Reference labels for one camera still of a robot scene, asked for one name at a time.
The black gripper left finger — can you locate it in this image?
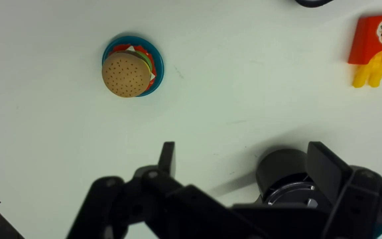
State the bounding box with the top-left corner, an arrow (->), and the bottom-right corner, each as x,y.
66,140 -> 263,239

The black toy pot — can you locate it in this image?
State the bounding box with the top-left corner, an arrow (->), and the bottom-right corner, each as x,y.
257,147 -> 318,209

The toy hamburger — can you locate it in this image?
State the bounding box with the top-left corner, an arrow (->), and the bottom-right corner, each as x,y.
101,43 -> 157,98

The red toy fries box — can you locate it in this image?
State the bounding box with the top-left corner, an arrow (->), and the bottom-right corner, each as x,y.
348,11 -> 382,88

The teal plate under hamburger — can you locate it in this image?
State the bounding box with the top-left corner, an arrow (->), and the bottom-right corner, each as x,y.
101,34 -> 166,98

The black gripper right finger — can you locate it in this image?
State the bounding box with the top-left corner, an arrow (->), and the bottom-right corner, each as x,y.
307,140 -> 382,239

